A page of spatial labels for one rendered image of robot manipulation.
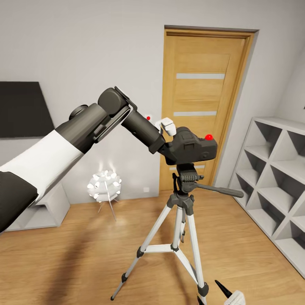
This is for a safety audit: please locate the camera tripod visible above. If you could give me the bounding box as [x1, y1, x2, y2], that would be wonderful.
[111, 161, 244, 305]

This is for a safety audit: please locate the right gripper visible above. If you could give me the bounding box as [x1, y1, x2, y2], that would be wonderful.
[197, 280, 232, 305]

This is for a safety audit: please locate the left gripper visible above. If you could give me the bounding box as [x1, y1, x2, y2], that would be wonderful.
[132, 118, 177, 162]

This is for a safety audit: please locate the digital camera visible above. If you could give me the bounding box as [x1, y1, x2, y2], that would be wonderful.
[165, 127, 218, 165]

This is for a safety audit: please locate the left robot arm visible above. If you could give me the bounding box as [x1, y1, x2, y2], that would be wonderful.
[0, 86, 177, 236]

